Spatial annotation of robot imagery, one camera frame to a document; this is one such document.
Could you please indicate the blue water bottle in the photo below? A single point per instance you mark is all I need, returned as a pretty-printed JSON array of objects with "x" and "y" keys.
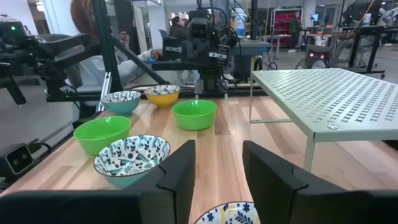
[{"x": 240, "y": 23}]

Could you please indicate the mobile robot with red lights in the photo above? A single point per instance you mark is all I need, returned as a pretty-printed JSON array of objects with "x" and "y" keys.
[{"x": 315, "y": 56}]

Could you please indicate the green plastic bowl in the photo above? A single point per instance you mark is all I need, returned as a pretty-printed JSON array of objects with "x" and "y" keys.
[
  {"x": 194, "y": 116},
  {"x": 101, "y": 135}
]

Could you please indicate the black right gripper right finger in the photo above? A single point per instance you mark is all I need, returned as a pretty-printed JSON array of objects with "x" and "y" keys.
[{"x": 280, "y": 193}]

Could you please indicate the black workshop table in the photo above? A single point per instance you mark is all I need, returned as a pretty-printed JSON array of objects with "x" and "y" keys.
[{"x": 373, "y": 49}]

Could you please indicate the pale green perforated metal shelf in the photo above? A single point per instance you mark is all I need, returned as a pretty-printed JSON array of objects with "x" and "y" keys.
[{"x": 326, "y": 96}]

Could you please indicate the teal floral ceramic bowl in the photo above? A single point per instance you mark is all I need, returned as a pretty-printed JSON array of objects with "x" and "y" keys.
[
  {"x": 121, "y": 104},
  {"x": 132, "y": 157}
]

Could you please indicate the yellow floral ceramic bowl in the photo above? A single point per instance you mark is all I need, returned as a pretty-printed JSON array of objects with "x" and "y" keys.
[
  {"x": 227, "y": 214},
  {"x": 163, "y": 99}
]

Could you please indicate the person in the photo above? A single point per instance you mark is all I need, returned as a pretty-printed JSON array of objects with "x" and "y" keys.
[
  {"x": 178, "y": 29},
  {"x": 90, "y": 71},
  {"x": 293, "y": 29}
]

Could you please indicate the red storage rack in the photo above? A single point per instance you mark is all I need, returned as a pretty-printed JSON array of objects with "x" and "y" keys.
[{"x": 281, "y": 23}]

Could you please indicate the black table-level camera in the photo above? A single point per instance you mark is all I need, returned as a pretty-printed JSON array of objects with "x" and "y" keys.
[{"x": 19, "y": 159}]

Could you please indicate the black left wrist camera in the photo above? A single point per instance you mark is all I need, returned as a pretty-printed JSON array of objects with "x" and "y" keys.
[{"x": 199, "y": 29}]

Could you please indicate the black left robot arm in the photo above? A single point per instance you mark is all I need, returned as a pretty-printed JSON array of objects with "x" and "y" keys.
[{"x": 211, "y": 79}]

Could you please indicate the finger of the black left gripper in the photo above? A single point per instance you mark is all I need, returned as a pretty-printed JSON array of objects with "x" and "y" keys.
[
  {"x": 206, "y": 52},
  {"x": 191, "y": 51}
]

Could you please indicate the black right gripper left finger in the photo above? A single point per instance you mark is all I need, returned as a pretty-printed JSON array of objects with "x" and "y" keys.
[{"x": 168, "y": 193}]

